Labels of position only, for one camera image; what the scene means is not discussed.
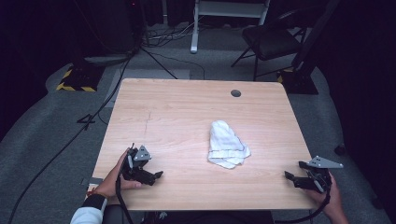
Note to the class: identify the thin black tripod leg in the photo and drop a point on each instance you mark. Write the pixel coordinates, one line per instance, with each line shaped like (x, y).
(158, 62)

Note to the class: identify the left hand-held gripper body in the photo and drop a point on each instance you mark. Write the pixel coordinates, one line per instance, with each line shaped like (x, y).
(134, 166)

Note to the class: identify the black yellow striped stand base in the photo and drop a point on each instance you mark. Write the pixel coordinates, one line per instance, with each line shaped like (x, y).
(80, 79)

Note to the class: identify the white metal stand frame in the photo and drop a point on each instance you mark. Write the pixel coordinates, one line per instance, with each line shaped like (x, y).
(218, 12)

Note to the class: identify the small black floor caster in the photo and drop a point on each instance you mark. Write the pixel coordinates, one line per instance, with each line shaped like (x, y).
(340, 149)

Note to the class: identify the dark equipment cabinet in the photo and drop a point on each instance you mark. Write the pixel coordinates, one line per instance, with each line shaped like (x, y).
(115, 28)

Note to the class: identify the black folding chair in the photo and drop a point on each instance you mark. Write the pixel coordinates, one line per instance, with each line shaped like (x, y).
(270, 40)

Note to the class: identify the person's right hand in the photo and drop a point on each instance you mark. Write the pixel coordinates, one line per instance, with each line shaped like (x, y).
(331, 202)

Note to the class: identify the grey tape piece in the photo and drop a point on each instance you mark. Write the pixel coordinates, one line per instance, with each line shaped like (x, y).
(95, 180)

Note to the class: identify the person's dark clothing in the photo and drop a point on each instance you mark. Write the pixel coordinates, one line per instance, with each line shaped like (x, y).
(211, 217)

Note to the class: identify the white towel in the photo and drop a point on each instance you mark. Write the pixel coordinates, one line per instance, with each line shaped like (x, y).
(226, 146)

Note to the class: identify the black stand with striped base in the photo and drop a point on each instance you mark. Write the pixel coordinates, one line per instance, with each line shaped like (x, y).
(303, 74)

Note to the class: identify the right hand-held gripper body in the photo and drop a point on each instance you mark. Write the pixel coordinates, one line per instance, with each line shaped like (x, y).
(319, 177)

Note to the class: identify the black left wristband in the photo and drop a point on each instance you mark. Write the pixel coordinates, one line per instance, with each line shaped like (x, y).
(95, 201)

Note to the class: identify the dark round table grommet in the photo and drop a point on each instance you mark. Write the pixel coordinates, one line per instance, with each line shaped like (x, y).
(235, 93)

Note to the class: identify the person's left hand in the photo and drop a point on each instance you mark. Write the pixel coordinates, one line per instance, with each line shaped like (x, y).
(112, 183)

